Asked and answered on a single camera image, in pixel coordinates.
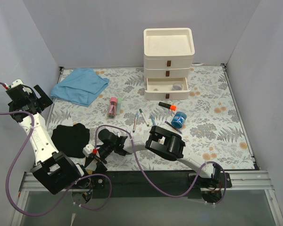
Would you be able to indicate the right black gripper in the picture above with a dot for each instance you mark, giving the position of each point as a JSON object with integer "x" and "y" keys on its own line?
{"x": 99, "y": 155}

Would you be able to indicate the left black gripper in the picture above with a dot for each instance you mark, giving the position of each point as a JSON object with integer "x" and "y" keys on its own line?
{"x": 37, "y": 99}

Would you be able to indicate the white drawer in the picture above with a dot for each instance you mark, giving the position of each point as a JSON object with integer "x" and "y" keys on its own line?
{"x": 164, "y": 87}

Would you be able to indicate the clear purple small jar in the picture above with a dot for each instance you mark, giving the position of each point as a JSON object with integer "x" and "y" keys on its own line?
{"x": 177, "y": 87}

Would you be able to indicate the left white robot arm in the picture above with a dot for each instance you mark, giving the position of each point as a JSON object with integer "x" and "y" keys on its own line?
{"x": 53, "y": 169}

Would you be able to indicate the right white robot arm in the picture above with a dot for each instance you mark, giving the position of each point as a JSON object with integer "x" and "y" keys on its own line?
{"x": 162, "y": 142}

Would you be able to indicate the black cloth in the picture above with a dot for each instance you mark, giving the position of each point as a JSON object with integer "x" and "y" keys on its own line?
{"x": 71, "y": 140}

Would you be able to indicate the blue cloth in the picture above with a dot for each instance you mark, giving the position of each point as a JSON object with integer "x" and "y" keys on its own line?
{"x": 81, "y": 87}

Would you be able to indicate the purple slim marker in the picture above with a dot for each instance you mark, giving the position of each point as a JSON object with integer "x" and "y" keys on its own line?
{"x": 135, "y": 121}

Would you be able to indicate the pink-capped clear tube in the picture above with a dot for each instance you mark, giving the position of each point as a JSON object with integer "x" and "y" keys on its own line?
{"x": 112, "y": 107}

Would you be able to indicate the light green eraser stick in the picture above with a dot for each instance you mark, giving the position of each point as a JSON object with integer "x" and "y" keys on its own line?
{"x": 118, "y": 109}

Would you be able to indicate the green-capped white marker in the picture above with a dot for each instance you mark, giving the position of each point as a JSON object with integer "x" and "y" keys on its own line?
{"x": 144, "y": 118}

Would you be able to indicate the blue marker pen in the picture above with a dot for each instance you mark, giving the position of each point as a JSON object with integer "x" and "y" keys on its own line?
{"x": 153, "y": 120}

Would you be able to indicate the purple pen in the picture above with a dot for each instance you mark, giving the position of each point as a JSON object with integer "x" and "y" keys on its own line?
{"x": 173, "y": 127}

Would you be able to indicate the blue round jar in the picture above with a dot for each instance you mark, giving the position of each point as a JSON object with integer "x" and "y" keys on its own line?
{"x": 179, "y": 120}

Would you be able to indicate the black orange highlighter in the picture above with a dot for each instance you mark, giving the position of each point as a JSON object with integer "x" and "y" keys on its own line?
{"x": 167, "y": 106}

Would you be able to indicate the floral table mat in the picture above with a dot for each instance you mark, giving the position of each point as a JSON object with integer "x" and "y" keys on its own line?
{"x": 212, "y": 128}

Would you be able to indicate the white three-drawer organizer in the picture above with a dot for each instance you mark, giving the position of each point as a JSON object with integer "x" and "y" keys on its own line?
{"x": 168, "y": 53}

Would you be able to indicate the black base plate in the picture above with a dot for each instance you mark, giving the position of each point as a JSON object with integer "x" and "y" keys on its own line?
{"x": 131, "y": 184}

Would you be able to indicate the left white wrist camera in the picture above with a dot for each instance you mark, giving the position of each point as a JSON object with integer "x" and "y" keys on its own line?
{"x": 17, "y": 83}

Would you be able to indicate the aluminium front rail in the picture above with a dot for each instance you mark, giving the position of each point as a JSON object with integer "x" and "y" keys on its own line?
{"x": 130, "y": 200}

